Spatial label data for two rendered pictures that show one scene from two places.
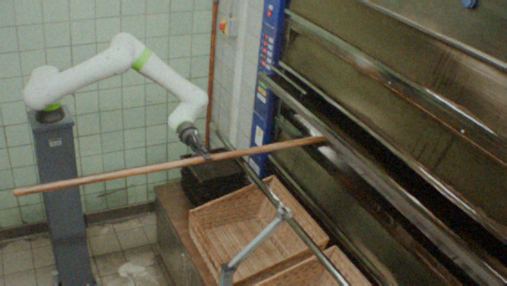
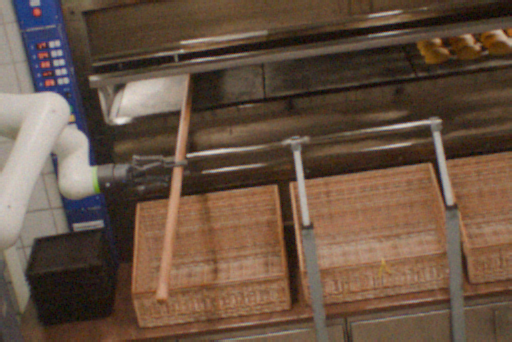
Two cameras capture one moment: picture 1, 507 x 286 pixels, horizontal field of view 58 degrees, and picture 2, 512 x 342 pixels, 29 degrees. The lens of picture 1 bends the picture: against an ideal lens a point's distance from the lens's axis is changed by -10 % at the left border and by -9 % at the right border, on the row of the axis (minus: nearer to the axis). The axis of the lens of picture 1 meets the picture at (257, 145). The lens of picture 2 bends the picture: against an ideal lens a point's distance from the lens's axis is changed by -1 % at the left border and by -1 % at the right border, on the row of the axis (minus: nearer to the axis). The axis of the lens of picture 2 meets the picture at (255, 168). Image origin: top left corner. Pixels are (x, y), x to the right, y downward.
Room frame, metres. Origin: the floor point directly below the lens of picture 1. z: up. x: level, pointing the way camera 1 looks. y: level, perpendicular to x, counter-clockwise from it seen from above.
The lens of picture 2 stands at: (-0.04, 2.59, 2.51)
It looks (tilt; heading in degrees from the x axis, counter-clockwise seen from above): 25 degrees down; 302
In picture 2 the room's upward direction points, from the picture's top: 9 degrees counter-clockwise
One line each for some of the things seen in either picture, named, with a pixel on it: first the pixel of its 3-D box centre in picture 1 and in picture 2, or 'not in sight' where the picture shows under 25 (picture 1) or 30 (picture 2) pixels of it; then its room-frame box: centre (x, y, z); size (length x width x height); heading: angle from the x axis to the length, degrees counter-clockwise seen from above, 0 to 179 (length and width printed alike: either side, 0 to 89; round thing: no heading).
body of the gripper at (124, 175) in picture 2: (193, 140); (130, 175); (1.90, 0.28, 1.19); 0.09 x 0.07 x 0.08; 29
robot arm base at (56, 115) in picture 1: (47, 106); not in sight; (2.02, 1.03, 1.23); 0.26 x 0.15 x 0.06; 33
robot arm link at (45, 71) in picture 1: (46, 88); not in sight; (1.96, 1.00, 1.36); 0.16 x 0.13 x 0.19; 11
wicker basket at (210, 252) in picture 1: (253, 235); (210, 254); (1.87, -0.03, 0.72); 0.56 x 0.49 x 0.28; 29
